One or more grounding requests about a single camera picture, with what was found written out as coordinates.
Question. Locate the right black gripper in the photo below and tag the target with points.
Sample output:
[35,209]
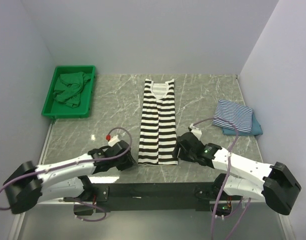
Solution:
[181,154]

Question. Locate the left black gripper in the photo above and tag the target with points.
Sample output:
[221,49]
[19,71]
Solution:
[130,161]

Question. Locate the black white striped tank top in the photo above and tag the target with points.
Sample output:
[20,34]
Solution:
[158,137]

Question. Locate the blue white striped tank top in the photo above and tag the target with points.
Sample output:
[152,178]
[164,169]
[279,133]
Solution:
[228,113]

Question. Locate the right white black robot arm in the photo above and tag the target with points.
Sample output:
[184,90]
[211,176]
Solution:
[273,184]

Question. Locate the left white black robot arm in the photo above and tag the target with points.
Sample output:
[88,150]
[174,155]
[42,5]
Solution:
[32,184]

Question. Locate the green tank top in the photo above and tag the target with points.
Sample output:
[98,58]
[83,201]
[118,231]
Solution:
[69,87]

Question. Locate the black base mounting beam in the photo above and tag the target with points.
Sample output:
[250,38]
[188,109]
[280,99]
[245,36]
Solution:
[152,196]

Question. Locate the green plastic tray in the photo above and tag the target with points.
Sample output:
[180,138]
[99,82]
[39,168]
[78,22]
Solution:
[54,110]

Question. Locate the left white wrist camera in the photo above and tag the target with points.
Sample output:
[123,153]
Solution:
[112,140]

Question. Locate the aluminium frame rail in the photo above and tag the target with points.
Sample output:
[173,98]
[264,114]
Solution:
[55,221]

